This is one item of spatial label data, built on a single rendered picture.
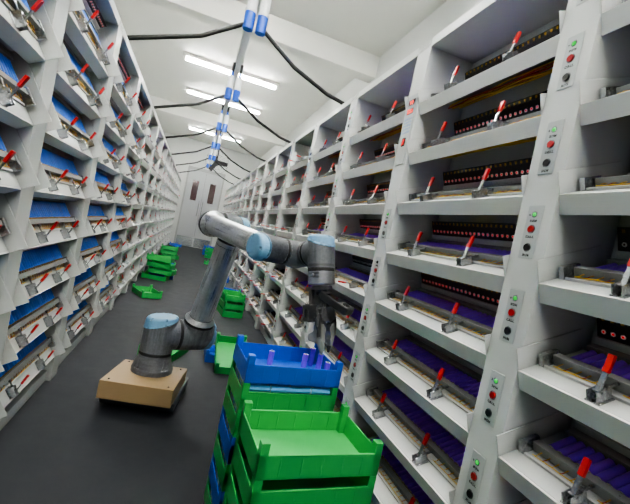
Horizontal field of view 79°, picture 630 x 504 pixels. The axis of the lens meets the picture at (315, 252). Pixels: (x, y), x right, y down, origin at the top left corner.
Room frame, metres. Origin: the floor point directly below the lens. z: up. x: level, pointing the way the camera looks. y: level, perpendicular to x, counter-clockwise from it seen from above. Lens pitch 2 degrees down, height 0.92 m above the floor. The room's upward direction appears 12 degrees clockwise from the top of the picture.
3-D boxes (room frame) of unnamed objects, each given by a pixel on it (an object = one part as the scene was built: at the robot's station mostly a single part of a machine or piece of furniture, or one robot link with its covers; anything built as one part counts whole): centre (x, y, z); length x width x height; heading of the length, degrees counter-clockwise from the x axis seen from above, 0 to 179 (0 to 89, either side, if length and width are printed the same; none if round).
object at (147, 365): (1.84, 0.66, 0.18); 0.19 x 0.19 x 0.10
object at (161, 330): (1.86, 0.65, 0.32); 0.17 x 0.15 x 0.18; 128
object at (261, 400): (1.22, 0.02, 0.44); 0.30 x 0.20 x 0.08; 112
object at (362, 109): (2.25, -0.13, 0.89); 0.20 x 0.09 x 1.77; 108
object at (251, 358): (1.22, 0.02, 0.52); 0.30 x 0.20 x 0.08; 112
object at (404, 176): (1.58, -0.35, 0.89); 0.20 x 0.09 x 1.77; 108
